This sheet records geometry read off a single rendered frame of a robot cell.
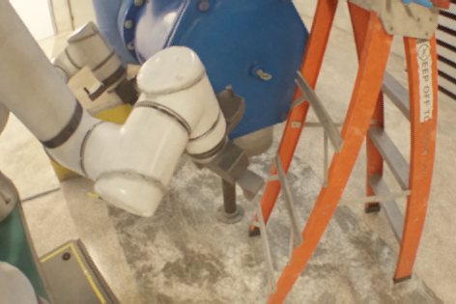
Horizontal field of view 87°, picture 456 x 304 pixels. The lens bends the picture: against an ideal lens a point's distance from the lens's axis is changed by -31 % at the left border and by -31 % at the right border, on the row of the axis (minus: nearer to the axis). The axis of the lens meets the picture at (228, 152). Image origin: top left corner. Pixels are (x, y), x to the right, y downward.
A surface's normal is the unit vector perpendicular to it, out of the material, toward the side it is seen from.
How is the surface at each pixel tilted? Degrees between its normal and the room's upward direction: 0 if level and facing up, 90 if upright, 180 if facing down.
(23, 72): 94
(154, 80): 23
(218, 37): 83
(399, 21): 85
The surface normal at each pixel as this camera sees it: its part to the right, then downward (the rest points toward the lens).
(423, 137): 0.07, 0.56
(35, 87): 0.82, 0.37
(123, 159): -0.10, -0.44
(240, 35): 0.41, 0.41
